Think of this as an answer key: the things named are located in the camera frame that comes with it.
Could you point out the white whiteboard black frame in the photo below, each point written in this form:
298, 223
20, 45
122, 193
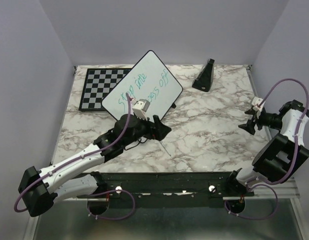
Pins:
149, 79

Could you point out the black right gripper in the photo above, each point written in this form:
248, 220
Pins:
250, 125

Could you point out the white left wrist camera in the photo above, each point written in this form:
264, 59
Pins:
140, 107

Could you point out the green white marker pen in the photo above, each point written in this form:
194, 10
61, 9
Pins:
165, 148

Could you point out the black white checkerboard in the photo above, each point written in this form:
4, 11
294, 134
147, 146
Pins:
99, 82

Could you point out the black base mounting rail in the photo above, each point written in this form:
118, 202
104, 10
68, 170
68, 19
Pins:
166, 189

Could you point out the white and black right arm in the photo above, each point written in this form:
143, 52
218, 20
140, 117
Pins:
282, 155

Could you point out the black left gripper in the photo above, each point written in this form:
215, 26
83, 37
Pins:
158, 131

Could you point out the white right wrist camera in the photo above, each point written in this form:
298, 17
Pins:
257, 105

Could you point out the black triangular stand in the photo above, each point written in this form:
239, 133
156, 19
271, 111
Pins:
204, 79

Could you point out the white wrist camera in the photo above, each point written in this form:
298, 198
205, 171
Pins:
140, 107
257, 105

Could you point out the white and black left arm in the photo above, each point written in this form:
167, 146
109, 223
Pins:
40, 189

